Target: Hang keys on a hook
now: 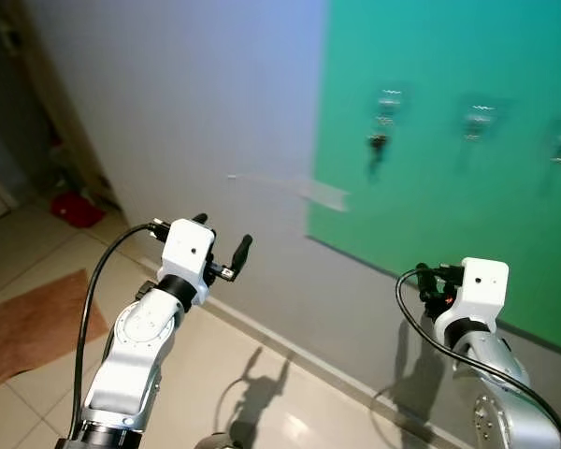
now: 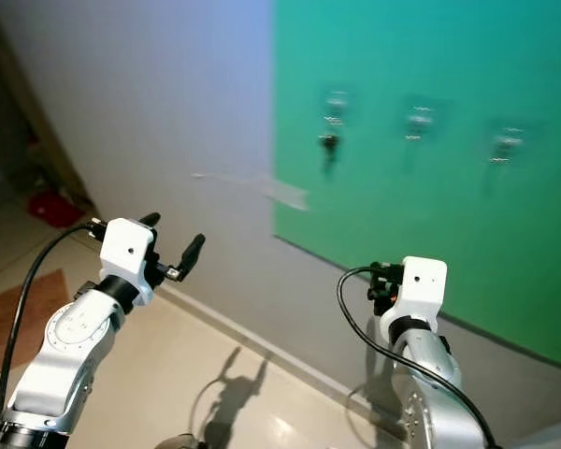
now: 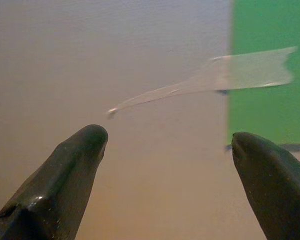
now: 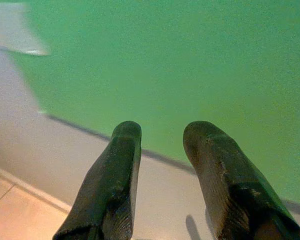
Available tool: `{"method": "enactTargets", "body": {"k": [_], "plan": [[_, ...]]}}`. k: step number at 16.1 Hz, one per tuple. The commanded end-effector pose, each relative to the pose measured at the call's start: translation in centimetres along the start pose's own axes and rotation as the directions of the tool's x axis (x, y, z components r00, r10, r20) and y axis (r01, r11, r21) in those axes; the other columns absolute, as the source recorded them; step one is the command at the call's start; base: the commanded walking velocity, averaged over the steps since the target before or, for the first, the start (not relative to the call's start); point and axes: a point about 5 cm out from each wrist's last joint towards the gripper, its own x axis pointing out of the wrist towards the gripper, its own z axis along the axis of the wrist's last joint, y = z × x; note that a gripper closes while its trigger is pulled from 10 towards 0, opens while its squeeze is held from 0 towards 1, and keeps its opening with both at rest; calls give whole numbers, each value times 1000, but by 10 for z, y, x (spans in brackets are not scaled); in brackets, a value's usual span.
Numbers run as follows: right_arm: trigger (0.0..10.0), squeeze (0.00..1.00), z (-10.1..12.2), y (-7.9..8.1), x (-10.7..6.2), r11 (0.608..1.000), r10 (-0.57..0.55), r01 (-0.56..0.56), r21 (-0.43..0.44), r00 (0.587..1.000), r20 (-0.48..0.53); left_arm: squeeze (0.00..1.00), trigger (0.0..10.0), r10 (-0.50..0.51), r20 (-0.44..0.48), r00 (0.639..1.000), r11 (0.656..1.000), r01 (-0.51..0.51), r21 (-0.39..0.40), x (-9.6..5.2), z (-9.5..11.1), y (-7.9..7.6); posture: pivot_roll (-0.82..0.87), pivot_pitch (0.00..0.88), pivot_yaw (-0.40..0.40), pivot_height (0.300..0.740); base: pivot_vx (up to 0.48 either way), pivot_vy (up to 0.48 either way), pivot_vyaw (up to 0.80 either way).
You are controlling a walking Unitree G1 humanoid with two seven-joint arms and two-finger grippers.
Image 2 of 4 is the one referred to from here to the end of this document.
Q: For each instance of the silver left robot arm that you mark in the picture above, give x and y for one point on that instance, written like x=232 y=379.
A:
x=75 y=337

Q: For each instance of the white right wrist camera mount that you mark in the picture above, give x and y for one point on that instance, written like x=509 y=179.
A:
x=421 y=281

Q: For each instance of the dark key bunch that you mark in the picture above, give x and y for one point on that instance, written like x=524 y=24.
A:
x=329 y=148

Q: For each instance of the grey robot left foot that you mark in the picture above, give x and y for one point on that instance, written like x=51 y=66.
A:
x=178 y=441

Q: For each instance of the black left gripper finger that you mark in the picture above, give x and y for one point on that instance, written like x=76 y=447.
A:
x=193 y=253
x=150 y=220

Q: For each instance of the brown floor mat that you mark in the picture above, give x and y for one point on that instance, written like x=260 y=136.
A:
x=19 y=313

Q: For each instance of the red floor object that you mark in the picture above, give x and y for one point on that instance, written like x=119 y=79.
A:
x=54 y=209

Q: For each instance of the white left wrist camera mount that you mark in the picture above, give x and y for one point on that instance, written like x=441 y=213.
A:
x=129 y=245

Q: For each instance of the green wall sheet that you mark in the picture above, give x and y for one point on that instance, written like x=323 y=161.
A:
x=411 y=215

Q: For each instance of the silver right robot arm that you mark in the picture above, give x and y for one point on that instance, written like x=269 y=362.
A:
x=430 y=374

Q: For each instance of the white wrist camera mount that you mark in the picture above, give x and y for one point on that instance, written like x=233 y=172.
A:
x=421 y=281
x=129 y=245

